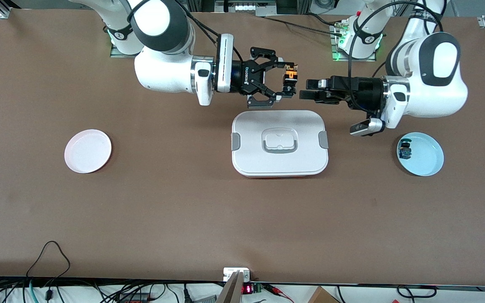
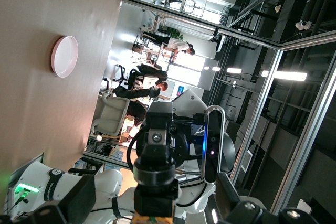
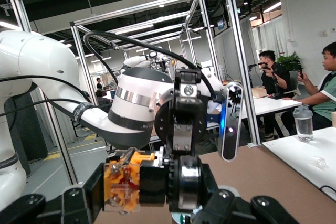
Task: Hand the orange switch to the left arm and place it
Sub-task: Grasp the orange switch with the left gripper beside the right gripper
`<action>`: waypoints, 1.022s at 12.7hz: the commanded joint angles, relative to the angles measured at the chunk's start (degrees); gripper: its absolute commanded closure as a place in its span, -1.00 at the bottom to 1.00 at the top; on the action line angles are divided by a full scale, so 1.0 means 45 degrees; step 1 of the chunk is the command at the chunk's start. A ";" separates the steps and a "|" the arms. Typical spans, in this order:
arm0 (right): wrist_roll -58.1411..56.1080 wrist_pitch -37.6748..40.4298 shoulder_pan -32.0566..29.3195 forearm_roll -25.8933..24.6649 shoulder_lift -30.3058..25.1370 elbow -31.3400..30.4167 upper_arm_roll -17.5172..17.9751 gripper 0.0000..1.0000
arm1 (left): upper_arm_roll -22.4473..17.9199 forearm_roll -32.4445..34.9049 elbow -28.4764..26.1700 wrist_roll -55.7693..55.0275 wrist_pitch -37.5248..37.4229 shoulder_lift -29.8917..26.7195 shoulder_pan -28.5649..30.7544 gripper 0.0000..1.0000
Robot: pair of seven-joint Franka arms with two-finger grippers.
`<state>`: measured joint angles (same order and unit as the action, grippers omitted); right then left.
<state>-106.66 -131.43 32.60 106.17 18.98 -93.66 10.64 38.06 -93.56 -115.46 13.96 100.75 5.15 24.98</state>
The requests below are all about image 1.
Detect black coiled cable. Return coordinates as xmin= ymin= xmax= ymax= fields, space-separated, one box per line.
xmin=396 ymin=285 xmax=437 ymax=300

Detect white metal bracket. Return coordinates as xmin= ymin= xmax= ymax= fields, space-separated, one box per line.
xmin=223 ymin=267 xmax=251 ymax=282

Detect white lunch box grey clips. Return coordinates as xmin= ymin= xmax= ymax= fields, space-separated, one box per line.
xmin=231 ymin=110 xmax=329 ymax=178

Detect pink round plate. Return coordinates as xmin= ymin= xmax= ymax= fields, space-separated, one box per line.
xmin=64 ymin=129 xmax=112 ymax=174

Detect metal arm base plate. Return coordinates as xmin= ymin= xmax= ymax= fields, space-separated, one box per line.
xmin=109 ymin=40 xmax=142 ymax=58
xmin=330 ymin=23 xmax=378 ymax=63

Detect aluminium profile bar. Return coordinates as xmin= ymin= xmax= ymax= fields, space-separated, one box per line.
xmin=217 ymin=271 xmax=244 ymax=303

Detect red clip lead wires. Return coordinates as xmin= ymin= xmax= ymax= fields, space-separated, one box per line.
xmin=264 ymin=284 xmax=294 ymax=303

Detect green push-button switch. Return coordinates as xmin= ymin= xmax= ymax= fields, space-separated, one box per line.
xmin=398 ymin=138 xmax=413 ymax=161

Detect thin black looped cable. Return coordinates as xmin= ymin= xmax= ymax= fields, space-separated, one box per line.
xmin=25 ymin=240 xmax=72 ymax=279

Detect black cable across table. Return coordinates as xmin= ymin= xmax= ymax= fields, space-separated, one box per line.
xmin=263 ymin=13 xmax=344 ymax=37

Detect light blue round plate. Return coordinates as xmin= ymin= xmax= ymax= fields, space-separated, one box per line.
xmin=396 ymin=132 xmax=445 ymax=177

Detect orange push-button switch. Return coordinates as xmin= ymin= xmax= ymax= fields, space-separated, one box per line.
xmin=282 ymin=63 xmax=299 ymax=96

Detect brown cardboard box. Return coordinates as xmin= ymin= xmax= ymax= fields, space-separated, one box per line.
xmin=307 ymin=286 xmax=341 ymax=303

